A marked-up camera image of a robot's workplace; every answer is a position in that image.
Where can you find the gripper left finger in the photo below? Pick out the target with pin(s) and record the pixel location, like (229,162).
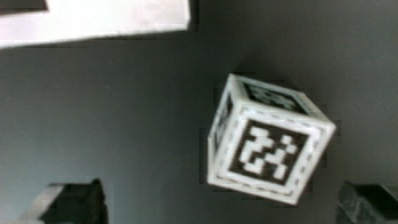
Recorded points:
(69,204)

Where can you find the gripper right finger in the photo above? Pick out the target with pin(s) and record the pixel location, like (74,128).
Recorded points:
(366,204)

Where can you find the white tagged cube near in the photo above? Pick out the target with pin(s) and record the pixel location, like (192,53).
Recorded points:
(266,140)

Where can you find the white marker sheet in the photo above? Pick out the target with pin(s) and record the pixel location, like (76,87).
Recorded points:
(46,21)

